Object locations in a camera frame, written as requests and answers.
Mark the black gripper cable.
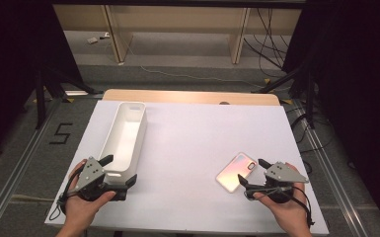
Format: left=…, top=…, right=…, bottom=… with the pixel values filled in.
left=290, top=186, right=316, bottom=229
left=47, top=164, right=81, bottom=222

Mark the metal floor rail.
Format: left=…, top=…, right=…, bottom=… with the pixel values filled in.
left=291, top=100, right=370, bottom=237
left=0, top=98, right=63, bottom=237

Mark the person's right hand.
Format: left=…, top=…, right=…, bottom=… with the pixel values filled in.
left=252, top=162, right=311, bottom=229

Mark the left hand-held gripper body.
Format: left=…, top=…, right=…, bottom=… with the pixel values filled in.
left=73, top=156, right=128, bottom=202

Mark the person's left hand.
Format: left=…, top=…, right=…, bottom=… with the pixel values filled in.
left=58, top=158, right=116, bottom=229

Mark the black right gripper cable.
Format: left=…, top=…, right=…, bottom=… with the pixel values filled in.
left=290, top=186, right=316, bottom=229

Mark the black tripod stand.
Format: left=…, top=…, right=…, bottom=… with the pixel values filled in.
left=0, top=0, right=84, bottom=163

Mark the iridescent phone case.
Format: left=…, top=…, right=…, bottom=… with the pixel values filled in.
left=215, top=152, right=259, bottom=194

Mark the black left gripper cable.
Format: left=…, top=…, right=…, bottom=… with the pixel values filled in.
left=47, top=164, right=81, bottom=222

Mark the beige wooden desk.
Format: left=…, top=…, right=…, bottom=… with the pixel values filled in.
left=52, top=4, right=303, bottom=65

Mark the black curtain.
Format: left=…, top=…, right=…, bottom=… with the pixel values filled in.
left=281, top=0, right=380, bottom=229

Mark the black floor cable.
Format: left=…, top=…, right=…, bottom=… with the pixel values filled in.
left=288, top=105, right=332, bottom=156

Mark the white board table cover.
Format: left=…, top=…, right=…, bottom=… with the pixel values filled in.
left=43, top=100, right=330, bottom=236

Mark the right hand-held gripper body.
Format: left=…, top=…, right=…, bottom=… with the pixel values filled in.
left=245, top=161, right=310, bottom=203

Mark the long white plastic bin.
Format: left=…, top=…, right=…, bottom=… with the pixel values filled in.
left=98, top=101, right=148, bottom=186

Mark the bundle of black cables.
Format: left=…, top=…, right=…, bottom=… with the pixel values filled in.
left=242, top=7, right=294, bottom=71

